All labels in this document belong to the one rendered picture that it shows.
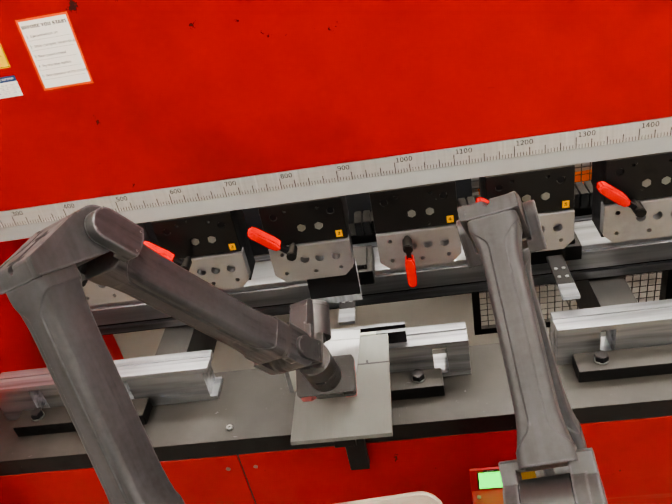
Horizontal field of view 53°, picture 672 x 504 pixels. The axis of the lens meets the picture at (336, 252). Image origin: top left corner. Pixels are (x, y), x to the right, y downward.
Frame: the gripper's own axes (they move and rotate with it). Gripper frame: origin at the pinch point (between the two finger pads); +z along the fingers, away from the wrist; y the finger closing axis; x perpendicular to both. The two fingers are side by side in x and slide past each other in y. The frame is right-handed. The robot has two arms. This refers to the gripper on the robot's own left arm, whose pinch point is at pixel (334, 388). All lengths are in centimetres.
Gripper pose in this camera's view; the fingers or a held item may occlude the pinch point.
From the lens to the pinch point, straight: 127.4
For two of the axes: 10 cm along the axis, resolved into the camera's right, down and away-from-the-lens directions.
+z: 1.8, 4.3, 8.9
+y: -9.8, 1.3, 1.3
